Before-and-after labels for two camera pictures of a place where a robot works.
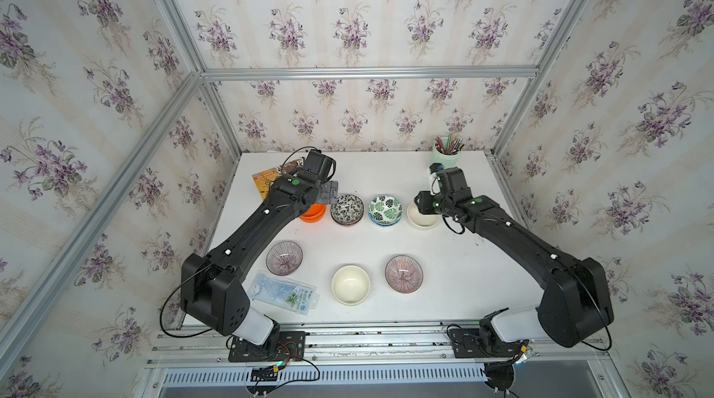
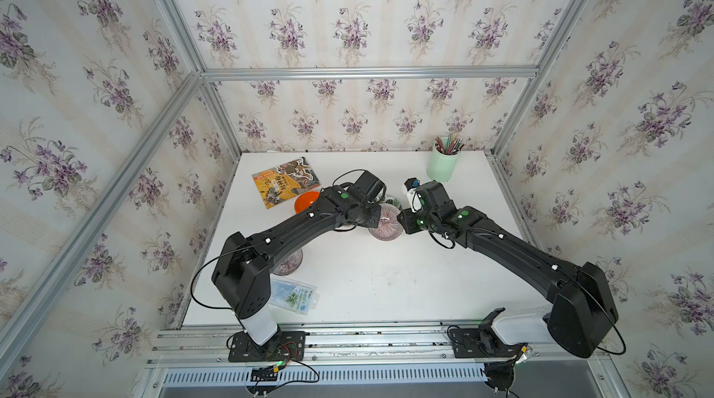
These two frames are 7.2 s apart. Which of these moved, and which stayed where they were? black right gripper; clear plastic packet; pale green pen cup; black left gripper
Moved: black right gripper; black left gripper
Stayed: pale green pen cup; clear plastic packet
